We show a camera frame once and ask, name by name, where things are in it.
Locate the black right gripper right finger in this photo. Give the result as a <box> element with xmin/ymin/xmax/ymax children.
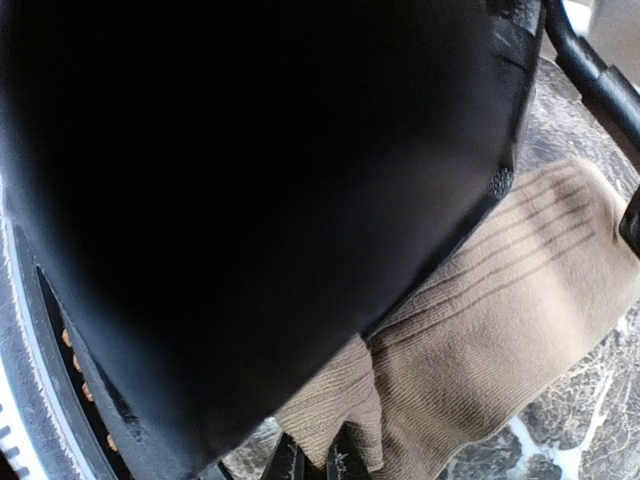
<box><xmin>326</xmin><ymin>425</ymin><xmax>371</xmax><ymax>480</ymax></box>

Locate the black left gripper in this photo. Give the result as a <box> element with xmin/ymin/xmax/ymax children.
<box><xmin>1</xmin><ymin>1</ymin><xmax>545</xmax><ymax>479</ymax></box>

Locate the tan plain sock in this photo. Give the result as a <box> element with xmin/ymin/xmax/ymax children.
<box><xmin>276</xmin><ymin>159</ymin><xmax>639</xmax><ymax>479</ymax></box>

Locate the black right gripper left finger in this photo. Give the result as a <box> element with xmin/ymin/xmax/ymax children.
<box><xmin>261</xmin><ymin>433</ymin><xmax>306</xmax><ymax>480</ymax></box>

